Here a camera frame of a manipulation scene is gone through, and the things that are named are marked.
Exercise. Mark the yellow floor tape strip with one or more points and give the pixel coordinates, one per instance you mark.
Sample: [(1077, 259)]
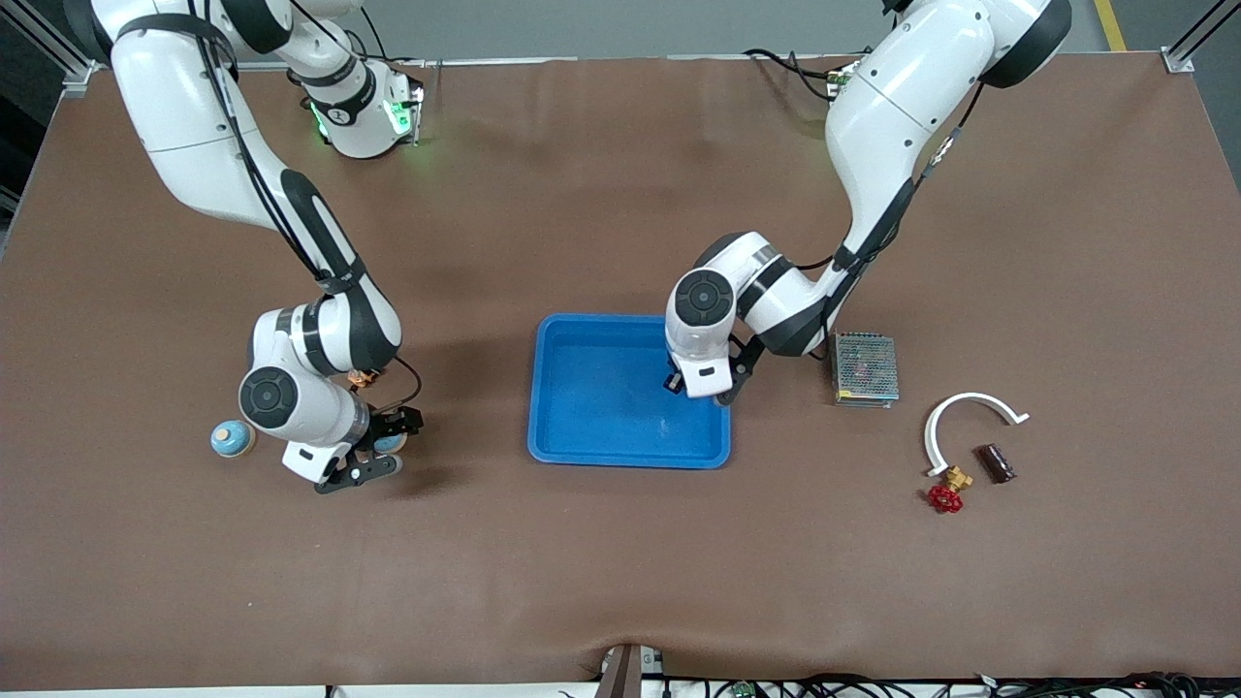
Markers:
[(1111, 27)]

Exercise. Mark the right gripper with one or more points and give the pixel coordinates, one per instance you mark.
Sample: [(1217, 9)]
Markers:
[(385, 425)]

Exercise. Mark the blue plastic tray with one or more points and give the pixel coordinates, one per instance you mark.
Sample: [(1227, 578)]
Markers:
[(601, 407)]

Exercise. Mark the dark brown cylindrical capacitor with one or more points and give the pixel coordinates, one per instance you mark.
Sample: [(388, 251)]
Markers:
[(996, 463)]

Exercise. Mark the light blue call bell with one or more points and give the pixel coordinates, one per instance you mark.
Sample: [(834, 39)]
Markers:
[(391, 444), (231, 439)]

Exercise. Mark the metal mesh power supply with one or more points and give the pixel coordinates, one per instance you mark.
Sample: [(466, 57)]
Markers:
[(868, 373)]

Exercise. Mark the orange red selector switch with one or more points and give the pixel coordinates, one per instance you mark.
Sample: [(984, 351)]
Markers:
[(361, 378)]

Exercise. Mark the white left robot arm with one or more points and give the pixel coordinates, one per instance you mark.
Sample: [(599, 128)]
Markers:
[(892, 107)]

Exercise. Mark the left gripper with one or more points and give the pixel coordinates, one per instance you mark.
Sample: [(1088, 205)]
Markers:
[(672, 382)]

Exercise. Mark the white curved plastic bracket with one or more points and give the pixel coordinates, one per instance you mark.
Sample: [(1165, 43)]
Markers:
[(972, 397)]

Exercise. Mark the brown table cover mat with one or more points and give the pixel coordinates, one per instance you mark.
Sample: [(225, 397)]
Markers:
[(620, 562)]

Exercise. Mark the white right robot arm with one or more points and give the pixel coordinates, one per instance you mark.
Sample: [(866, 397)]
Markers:
[(184, 116)]

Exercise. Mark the aluminium frame post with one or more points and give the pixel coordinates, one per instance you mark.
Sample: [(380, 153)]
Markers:
[(1179, 62), (79, 75)]

